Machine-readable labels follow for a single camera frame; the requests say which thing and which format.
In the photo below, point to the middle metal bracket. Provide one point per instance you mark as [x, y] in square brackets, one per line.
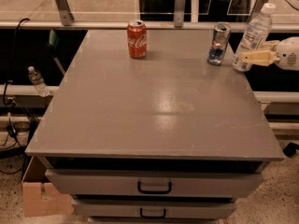
[179, 9]

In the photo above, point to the right metal bracket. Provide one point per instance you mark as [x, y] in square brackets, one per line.
[259, 0]

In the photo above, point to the grey drawer cabinet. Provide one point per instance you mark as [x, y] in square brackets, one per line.
[169, 112]

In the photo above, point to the upper grey drawer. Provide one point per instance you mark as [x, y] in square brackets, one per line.
[141, 183]

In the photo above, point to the grey drawer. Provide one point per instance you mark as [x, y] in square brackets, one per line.
[141, 183]
[153, 209]

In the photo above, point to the clear plastic water bottle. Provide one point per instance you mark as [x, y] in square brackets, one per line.
[255, 34]

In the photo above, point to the blue silver redbull can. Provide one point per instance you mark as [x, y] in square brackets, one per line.
[219, 43]

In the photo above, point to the lower grey drawer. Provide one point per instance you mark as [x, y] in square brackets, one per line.
[153, 209]

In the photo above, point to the cardboard box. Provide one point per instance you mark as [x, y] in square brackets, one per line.
[40, 197]

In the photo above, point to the small water bottle background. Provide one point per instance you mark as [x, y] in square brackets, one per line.
[38, 82]

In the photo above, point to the left metal bracket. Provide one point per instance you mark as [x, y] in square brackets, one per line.
[65, 13]

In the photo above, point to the red coca-cola can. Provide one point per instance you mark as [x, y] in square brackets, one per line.
[137, 39]

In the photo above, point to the metal bracket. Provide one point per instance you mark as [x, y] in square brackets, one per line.
[65, 13]
[179, 9]
[259, 0]

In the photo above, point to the green handled tool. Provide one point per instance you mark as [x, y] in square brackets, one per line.
[52, 45]

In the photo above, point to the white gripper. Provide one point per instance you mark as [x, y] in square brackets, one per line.
[288, 54]

